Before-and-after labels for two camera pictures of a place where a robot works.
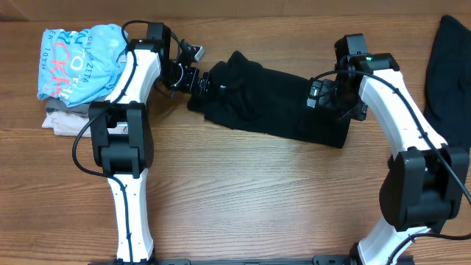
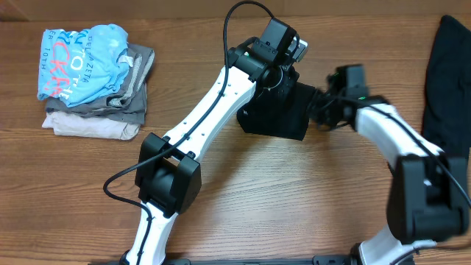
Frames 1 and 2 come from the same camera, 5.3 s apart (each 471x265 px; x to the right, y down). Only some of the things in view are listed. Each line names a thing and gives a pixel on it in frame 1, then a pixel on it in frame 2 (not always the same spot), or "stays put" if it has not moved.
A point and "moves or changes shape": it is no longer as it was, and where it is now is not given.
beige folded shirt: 67,124 stays put
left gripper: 190,84 to 283,88
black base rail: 228,261 stays put
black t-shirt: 243,94 moves or changes shape
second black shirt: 447,101 stays put
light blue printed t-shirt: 82,65 stays put
